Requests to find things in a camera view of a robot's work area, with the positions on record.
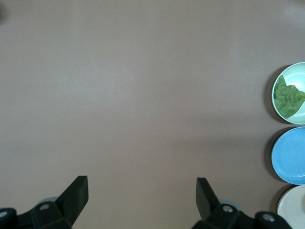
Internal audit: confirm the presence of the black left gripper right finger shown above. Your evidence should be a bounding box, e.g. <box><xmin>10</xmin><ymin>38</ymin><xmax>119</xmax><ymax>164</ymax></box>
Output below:
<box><xmin>193</xmin><ymin>177</ymin><xmax>241</xmax><ymax>229</ymax></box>

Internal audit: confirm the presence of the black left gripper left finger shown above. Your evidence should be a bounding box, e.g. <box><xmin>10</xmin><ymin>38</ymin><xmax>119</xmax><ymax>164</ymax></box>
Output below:
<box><xmin>30</xmin><ymin>176</ymin><xmax>89</xmax><ymax>229</ymax></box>

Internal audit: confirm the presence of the green lettuce leaf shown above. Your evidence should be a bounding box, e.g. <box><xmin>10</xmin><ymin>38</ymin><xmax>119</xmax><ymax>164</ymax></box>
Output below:
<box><xmin>274</xmin><ymin>75</ymin><xmax>305</xmax><ymax>119</ymax></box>

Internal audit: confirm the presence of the beige round plate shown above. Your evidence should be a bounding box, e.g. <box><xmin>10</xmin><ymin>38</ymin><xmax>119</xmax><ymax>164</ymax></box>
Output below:
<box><xmin>277</xmin><ymin>185</ymin><xmax>305</xmax><ymax>229</ymax></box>

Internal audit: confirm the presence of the blue round plate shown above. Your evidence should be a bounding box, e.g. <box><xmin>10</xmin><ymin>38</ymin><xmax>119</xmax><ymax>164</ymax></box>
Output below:
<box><xmin>271</xmin><ymin>126</ymin><xmax>305</xmax><ymax>185</ymax></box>

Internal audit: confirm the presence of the pale green round plate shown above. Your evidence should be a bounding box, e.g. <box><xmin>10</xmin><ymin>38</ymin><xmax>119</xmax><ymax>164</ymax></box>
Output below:
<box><xmin>272</xmin><ymin>62</ymin><xmax>305</xmax><ymax>125</ymax></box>

